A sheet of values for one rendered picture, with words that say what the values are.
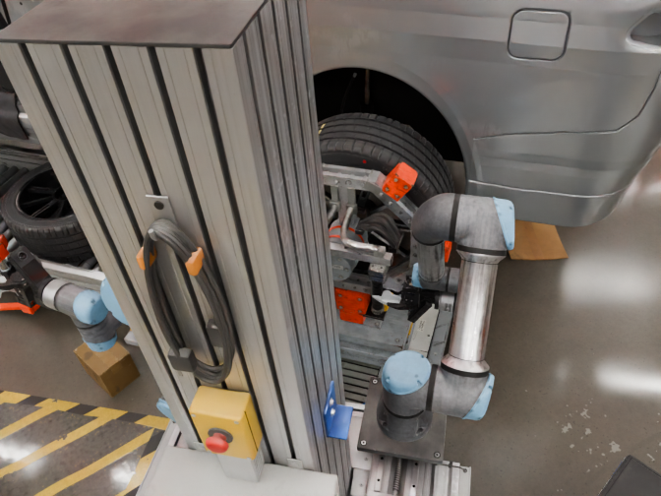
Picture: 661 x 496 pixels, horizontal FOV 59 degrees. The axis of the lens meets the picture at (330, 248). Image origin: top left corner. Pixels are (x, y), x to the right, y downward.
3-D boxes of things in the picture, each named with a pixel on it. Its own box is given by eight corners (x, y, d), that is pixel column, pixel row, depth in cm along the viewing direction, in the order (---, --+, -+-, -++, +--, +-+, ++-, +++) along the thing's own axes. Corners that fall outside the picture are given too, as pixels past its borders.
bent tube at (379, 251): (398, 218, 192) (398, 193, 185) (383, 258, 179) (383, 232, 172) (347, 211, 197) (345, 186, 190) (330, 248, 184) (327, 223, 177)
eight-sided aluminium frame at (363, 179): (423, 292, 221) (429, 176, 184) (419, 305, 217) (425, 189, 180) (290, 267, 236) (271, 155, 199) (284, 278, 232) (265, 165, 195)
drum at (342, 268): (371, 244, 213) (370, 215, 204) (353, 285, 199) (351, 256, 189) (334, 238, 217) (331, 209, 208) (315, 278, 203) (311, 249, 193)
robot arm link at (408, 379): (387, 372, 156) (387, 341, 147) (437, 382, 153) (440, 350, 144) (377, 411, 148) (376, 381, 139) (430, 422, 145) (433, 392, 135)
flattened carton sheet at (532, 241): (541, 195, 348) (542, 190, 345) (568, 260, 308) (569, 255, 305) (490, 197, 349) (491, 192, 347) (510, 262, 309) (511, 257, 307)
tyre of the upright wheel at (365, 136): (358, 266, 261) (489, 217, 219) (342, 304, 245) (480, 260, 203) (261, 155, 236) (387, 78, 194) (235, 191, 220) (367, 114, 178)
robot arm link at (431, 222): (401, 220, 135) (410, 296, 179) (449, 226, 132) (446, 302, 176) (410, 179, 140) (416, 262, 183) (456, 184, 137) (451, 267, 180)
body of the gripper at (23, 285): (14, 302, 150) (47, 316, 145) (2, 276, 145) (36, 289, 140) (37, 284, 155) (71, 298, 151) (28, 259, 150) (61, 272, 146)
